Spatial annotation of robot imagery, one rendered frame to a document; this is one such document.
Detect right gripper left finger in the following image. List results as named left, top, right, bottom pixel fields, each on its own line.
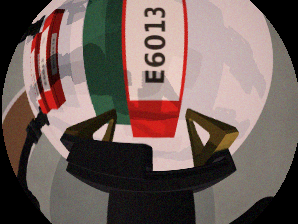
left=64, top=109, right=117, bottom=142

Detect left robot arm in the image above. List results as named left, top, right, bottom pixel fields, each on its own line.
left=19, top=15, right=46, bottom=43

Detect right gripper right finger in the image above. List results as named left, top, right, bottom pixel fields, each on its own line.
left=185, top=108, right=239, bottom=167

